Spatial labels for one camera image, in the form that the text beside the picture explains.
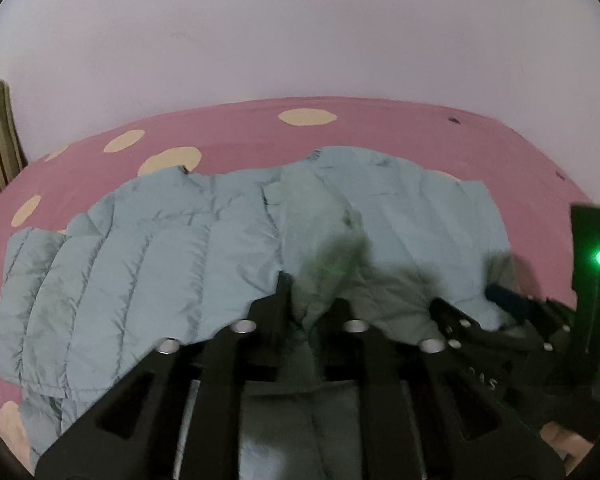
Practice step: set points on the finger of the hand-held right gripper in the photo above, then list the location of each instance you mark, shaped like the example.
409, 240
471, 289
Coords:
465, 332
505, 296

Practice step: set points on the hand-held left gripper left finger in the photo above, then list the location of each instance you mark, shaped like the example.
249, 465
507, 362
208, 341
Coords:
275, 310

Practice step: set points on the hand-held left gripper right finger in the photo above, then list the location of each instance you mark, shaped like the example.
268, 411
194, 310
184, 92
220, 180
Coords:
341, 321

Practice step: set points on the light blue puffer jacket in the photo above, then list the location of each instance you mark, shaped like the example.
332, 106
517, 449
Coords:
155, 260

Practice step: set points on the person's right hand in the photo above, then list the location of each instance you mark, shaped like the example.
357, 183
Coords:
567, 442

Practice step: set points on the pink dotted bedsheet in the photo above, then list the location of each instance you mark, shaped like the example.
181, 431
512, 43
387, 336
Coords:
380, 125

